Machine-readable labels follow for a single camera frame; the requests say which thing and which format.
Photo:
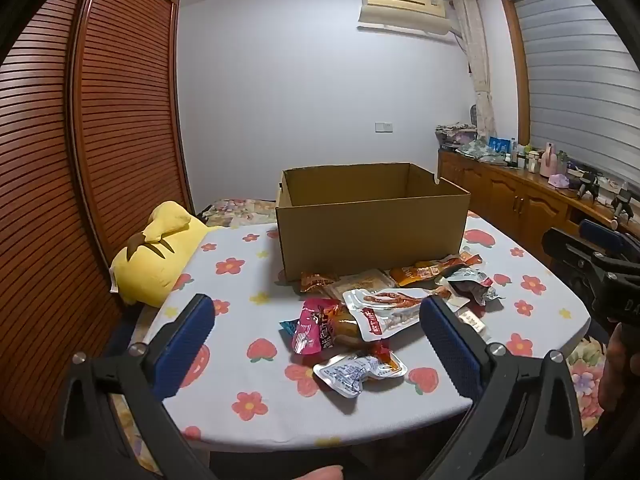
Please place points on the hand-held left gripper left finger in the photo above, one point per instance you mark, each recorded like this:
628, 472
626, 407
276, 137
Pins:
182, 345

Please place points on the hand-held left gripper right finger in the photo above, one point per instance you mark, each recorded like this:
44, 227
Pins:
450, 345

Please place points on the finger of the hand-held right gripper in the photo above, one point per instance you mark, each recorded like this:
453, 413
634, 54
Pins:
600, 230
565, 247

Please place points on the white nougat packet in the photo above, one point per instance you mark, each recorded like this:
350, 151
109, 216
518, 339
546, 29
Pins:
470, 319

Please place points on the dark silver snack packet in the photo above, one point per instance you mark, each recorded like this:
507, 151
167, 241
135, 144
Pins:
472, 280

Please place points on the white red-label snack packet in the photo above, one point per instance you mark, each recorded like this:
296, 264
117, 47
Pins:
385, 317

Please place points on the long orange snack packet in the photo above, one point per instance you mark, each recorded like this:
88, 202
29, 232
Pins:
417, 272

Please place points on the brown bread packet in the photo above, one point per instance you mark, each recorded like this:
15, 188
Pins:
362, 284

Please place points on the silver blue snack packet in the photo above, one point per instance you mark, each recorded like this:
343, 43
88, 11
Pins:
345, 372

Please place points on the pink snack packet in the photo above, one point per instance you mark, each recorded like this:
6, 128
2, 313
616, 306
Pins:
312, 327

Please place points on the brown cardboard box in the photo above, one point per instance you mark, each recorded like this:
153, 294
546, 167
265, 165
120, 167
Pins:
370, 230

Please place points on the person's right hand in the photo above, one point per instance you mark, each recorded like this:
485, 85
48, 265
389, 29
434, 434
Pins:
625, 370

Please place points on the person's left hand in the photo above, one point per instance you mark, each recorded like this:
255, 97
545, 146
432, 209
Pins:
320, 474

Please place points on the black tripod stand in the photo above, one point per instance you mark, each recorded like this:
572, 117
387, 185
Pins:
623, 200
587, 185

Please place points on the small purple object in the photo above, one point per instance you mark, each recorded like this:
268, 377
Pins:
559, 181

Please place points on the white fruit-print tablecloth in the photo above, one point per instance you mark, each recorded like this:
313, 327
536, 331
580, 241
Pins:
240, 310

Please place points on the wooden sideboard cabinet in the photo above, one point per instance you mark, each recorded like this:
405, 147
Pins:
500, 195

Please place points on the yellow plush toy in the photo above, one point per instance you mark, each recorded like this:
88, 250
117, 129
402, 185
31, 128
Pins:
150, 265

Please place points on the blue printed box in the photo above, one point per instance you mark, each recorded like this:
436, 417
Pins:
498, 146

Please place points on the folded green cloth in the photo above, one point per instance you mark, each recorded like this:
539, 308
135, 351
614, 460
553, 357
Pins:
475, 151

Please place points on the stack of folded clothes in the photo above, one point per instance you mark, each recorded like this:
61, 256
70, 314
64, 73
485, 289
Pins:
455, 135

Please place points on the grey window blind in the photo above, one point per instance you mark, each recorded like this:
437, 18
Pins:
575, 70

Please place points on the patterned beige curtain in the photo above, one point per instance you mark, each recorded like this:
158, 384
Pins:
475, 60

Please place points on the wooden louvered wardrobe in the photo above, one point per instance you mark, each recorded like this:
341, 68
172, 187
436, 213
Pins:
115, 110

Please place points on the wooden window frame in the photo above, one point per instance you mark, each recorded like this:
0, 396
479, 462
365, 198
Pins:
520, 60

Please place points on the white wall switch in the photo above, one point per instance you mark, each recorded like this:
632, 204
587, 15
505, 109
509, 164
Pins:
384, 126

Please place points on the beige wall air conditioner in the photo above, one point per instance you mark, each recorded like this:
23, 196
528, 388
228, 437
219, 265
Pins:
400, 7

